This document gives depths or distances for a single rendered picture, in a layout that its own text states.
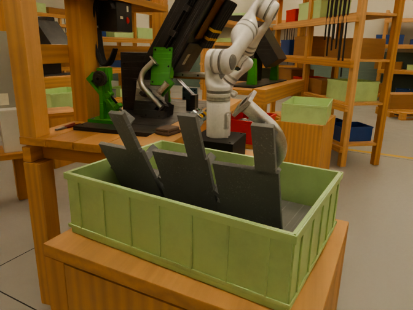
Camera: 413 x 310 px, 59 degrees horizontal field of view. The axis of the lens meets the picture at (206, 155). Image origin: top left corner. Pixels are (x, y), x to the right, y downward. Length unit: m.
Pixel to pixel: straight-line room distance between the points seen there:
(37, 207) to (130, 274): 1.08
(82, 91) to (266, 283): 1.54
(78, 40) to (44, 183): 0.73
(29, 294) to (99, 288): 1.34
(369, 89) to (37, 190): 3.65
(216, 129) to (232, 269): 0.73
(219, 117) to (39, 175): 0.88
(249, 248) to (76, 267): 0.45
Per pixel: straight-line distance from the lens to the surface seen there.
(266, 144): 0.72
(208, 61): 1.37
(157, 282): 0.83
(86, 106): 2.03
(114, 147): 0.98
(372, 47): 4.47
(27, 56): 1.71
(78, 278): 0.99
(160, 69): 2.07
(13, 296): 2.29
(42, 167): 1.80
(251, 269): 0.75
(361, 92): 4.45
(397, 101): 8.34
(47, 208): 1.87
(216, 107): 1.37
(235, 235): 0.73
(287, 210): 1.04
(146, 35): 8.37
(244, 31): 1.48
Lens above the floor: 1.28
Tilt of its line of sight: 17 degrees down
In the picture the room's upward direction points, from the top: 1 degrees clockwise
